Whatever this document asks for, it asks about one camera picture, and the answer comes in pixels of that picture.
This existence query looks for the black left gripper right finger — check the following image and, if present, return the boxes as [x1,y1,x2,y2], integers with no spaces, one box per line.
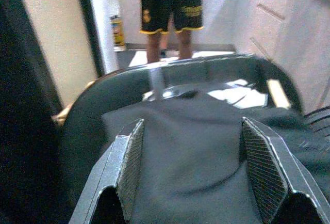
[241,117,330,224]

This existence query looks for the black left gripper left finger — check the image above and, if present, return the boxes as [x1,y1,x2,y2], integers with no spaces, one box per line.
[69,118,145,224]

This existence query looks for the dark grey garment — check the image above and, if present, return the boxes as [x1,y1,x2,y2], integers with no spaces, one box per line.
[102,97,330,224]

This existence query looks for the dark grey laundry basket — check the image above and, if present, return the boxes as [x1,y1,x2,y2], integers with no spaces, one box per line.
[59,53,330,224]

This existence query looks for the yellow labelled bottle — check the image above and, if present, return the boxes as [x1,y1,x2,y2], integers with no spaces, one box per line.
[110,14,126,48]

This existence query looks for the person in black shorts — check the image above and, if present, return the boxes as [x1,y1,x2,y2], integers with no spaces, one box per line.
[137,0,206,63]

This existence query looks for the white cabinet with handles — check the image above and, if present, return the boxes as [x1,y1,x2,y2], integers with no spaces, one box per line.
[203,0,330,114]

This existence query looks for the dark door frame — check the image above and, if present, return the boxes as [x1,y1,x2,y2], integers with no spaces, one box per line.
[73,0,106,77]

